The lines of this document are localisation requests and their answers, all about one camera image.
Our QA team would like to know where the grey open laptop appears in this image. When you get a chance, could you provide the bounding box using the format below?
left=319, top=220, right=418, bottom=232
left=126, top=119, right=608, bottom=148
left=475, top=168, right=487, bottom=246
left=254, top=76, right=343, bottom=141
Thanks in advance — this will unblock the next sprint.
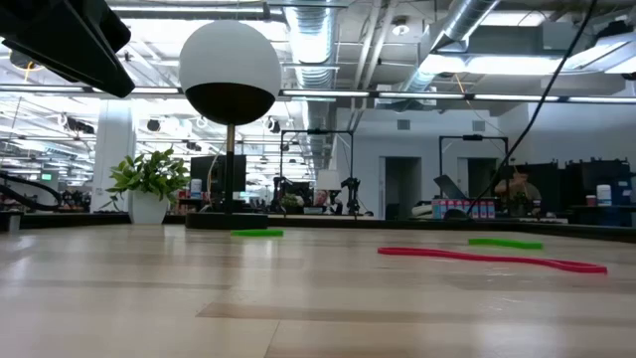
left=433, top=173, right=468, bottom=201

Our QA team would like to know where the green rubber band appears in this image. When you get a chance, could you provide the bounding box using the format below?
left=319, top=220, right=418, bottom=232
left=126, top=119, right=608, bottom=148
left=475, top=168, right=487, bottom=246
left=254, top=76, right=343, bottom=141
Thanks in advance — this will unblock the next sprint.
left=467, top=238, right=545, bottom=251
left=230, top=229, right=285, bottom=238

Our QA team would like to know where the white globe table lamp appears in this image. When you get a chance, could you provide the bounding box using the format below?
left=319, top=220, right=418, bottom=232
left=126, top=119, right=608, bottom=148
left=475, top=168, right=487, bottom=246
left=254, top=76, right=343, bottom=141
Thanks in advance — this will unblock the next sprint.
left=178, top=19, right=283, bottom=231

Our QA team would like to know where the black partition panel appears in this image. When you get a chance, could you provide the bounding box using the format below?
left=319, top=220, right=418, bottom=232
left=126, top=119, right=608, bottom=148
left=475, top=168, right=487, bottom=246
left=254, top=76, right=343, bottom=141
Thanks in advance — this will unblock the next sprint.
left=563, top=157, right=633, bottom=226

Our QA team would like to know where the colourful box row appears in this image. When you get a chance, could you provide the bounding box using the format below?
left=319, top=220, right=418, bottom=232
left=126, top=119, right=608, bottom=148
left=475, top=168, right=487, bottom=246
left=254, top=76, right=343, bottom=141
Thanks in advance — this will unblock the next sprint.
left=430, top=198, right=497, bottom=221

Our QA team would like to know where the white strip light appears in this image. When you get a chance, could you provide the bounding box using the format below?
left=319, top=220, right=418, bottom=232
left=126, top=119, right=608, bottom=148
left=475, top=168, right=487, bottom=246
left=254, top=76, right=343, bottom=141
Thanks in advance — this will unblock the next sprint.
left=0, top=85, right=181, bottom=96
left=280, top=89, right=372, bottom=99
left=377, top=90, right=466, bottom=100
left=471, top=92, right=560, bottom=103

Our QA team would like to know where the black metal rig frame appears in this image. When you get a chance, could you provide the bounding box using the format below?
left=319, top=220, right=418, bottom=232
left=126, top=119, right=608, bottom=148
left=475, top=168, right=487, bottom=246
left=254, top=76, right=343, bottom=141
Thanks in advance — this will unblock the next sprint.
left=279, top=128, right=355, bottom=216
left=438, top=133, right=510, bottom=200

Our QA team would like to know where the black curved railing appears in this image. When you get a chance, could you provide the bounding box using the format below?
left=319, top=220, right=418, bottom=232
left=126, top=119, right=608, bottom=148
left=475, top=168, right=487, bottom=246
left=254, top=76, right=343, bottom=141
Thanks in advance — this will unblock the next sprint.
left=0, top=171, right=64, bottom=213

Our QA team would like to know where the red rubber band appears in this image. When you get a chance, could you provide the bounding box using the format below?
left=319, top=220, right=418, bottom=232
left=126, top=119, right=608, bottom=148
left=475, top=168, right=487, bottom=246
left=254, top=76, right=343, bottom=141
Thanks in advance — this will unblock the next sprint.
left=377, top=246, right=609, bottom=275

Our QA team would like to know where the green potted plant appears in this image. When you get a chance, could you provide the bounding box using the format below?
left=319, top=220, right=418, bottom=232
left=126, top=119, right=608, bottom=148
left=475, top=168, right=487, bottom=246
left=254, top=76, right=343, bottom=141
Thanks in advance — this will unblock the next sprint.
left=98, top=147, right=192, bottom=225

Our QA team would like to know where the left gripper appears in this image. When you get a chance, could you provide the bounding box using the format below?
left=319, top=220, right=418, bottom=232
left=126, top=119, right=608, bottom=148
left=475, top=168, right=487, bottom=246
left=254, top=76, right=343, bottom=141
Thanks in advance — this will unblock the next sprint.
left=0, top=0, right=136, bottom=99

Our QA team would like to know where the silver ventilation duct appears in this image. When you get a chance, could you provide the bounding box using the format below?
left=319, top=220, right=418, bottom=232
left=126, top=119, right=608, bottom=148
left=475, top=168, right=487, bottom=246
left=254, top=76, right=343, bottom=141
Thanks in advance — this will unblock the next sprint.
left=397, top=0, right=501, bottom=94
left=285, top=0, right=340, bottom=175

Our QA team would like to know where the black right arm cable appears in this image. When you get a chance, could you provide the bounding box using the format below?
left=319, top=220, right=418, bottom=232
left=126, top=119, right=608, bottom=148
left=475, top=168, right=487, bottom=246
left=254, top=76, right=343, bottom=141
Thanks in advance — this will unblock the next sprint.
left=465, top=0, right=599, bottom=216

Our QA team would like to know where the black computer monitor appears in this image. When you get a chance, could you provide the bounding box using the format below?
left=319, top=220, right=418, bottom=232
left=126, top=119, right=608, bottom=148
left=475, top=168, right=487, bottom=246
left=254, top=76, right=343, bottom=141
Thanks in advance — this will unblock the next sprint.
left=190, top=154, right=247, bottom=200

